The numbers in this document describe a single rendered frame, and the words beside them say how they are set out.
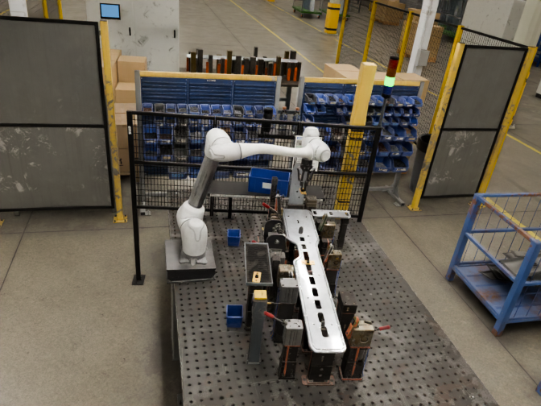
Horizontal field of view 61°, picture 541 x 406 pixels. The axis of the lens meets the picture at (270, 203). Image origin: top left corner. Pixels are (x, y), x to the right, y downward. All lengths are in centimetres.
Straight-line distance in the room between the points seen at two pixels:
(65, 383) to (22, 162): 226
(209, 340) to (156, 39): 731
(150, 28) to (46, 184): 497
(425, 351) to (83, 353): 235
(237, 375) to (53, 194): 312
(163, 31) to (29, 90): 499
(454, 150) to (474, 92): 70
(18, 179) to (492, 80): 506
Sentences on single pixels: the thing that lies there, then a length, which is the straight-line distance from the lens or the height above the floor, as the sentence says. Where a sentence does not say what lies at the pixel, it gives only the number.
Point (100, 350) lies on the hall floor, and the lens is 373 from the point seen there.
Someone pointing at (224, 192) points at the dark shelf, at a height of 103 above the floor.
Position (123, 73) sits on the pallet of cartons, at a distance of 729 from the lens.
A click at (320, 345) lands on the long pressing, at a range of 236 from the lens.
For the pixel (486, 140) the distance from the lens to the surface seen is 612.
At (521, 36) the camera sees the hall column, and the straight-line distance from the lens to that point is 1005.
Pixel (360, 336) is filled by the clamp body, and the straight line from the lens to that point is 244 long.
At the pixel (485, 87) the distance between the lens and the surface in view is 578.
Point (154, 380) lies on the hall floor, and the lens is 349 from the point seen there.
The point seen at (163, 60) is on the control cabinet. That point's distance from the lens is 942.
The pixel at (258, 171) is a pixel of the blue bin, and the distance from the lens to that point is 361.
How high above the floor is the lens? 267
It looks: 29 degrees down
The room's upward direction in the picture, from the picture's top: 6 degrees clockwise
